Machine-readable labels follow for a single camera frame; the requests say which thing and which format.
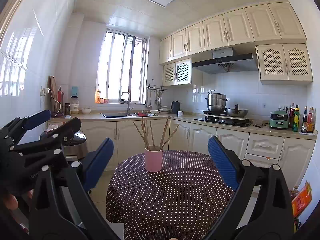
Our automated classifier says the grey wok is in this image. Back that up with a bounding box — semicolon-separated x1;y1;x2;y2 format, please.
225;104;249;117

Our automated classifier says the jar with white label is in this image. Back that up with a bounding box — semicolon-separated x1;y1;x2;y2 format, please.
70;96;80;115

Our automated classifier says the red knife holder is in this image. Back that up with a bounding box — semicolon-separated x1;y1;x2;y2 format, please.
57;86;64;113

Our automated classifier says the cream base cabinet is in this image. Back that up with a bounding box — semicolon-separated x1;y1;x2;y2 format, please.
47;114;317;193

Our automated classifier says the small lattice door cabinet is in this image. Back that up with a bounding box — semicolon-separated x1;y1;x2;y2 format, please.
162;58;192;86

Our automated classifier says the sliding kitchen window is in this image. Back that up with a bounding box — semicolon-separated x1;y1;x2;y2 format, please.
96;29;148;105

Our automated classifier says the steel kitchen sink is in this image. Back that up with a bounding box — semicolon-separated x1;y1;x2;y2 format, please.
101;112;159;118

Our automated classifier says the person's left hand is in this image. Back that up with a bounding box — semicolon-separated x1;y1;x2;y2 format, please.
0;189;34;211

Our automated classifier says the green electric cooker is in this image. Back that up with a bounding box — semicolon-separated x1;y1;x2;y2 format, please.
269;108;290;130

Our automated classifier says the black gas stove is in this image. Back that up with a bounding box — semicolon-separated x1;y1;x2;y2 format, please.
194;115;253;127

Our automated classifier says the white charger cable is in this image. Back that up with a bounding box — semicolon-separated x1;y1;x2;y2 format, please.
49;90;62;117

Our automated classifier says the wall utensil rail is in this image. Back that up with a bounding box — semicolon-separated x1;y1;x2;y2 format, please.
146;84;168;92

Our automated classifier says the dark bottle with red cap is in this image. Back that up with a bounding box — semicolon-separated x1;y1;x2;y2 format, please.
289;102;295;128

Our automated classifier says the brown polka dot tablecloth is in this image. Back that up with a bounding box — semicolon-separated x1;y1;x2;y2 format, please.
106;150;237;240

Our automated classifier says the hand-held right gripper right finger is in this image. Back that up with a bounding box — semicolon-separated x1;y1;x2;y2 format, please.
204;136;294;240

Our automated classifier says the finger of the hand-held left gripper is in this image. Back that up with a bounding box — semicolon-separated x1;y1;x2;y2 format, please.
0;109;52;140
10;117;82;154

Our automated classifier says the orange snack packet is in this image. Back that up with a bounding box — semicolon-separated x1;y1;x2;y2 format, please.
291;180;312;218

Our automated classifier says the leaning wooden cutting board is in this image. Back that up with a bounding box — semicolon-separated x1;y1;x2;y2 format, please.
47;76;60;114

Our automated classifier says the steel kitchen faucet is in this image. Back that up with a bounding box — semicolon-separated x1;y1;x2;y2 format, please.
121;91;134;115

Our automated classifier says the pink cup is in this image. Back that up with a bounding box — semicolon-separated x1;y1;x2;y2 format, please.
144;147;163;173

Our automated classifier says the steel steamer pot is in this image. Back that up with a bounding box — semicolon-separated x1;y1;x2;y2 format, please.
205;90;230;112

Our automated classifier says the dark brown rice cooker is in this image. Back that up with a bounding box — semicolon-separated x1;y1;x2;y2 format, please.
40;129;87;161

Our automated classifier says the large lattice door cabinet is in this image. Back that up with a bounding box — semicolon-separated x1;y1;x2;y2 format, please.
255;43;313;85

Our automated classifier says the cream upper wall cabinet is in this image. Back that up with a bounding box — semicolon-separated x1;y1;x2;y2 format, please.
159;2;307;65

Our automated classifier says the bundle of wooden chopsticks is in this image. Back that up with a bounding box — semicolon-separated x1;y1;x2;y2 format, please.
133;117;180;151

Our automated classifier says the green and yellow bottle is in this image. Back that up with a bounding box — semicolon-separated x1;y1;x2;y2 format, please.
292;104;300;132

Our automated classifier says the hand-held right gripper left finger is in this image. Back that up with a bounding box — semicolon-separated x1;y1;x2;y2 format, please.
29;137;119;240

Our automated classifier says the orange sauce bottle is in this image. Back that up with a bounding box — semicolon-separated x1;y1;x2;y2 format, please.
307;106;315;133

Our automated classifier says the black range hood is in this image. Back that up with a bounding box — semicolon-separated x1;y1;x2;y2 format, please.
192;47;259;75

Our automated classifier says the dark sauce bottle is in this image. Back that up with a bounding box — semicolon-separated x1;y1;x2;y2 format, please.
302;106;308;133

